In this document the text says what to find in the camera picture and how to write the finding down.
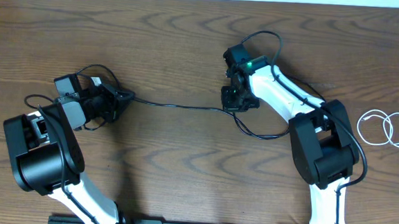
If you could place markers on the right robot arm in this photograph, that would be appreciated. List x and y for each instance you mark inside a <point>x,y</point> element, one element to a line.
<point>322,151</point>

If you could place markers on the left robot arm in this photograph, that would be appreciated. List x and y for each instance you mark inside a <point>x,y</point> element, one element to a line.
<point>45,156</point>

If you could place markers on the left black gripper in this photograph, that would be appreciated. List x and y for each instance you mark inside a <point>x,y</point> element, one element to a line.
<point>117,101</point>

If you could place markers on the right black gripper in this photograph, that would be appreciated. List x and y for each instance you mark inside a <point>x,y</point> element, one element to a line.
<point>228,104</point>

